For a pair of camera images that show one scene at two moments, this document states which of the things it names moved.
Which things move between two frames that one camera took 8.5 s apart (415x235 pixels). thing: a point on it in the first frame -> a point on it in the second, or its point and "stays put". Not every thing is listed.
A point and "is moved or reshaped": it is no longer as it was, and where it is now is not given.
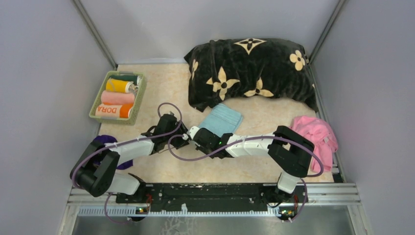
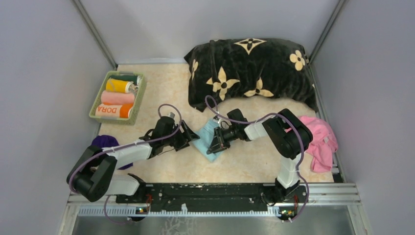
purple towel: x=105 y=139 stays put
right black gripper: x=198 y=148 -> x=219 y=143
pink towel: x=325 y=142 stays put
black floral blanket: x=221 y=70 stays put
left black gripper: x=181 y=142 stays put
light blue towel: x=223 y=119 is moved or reshaped
